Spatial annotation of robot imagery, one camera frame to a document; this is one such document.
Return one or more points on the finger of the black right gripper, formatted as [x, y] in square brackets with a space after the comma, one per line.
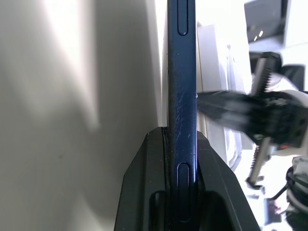
[223, 109]

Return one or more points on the dark blue smartphone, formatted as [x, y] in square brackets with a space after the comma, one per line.
[183, 101]

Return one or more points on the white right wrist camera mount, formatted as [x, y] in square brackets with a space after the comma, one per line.
[302, 168]

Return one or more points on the white phone box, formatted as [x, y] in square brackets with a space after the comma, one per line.
[213, 60]

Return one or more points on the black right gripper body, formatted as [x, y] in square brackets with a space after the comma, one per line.
[276, 118]

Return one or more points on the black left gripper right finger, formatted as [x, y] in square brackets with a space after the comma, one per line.
[223, 192]

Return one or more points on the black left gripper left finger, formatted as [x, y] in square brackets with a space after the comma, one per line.
[142, 183]

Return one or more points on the dark computer monitor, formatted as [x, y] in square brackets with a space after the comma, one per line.
[265, 20]

